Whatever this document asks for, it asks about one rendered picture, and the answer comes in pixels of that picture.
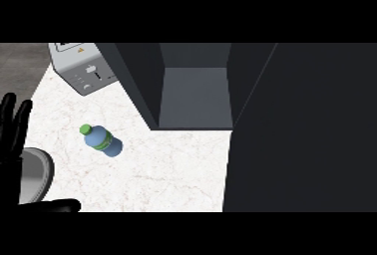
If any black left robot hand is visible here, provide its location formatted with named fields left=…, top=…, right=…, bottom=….
left=0, top=92, right=83, bottom=213

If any blue water bottle green cap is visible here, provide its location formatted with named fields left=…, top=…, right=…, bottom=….
left=78, top=124, right=126, bottom=158

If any dark grey cabinet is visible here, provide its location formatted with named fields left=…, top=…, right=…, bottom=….
left=95, top=43, right=280, bottom=131

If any grey round pan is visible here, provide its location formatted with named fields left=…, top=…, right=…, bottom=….
left=18, top=146, right=56, bottom=205

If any silver toaster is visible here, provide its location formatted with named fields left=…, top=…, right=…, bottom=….
left=47, top=43, right=120, bottom=98

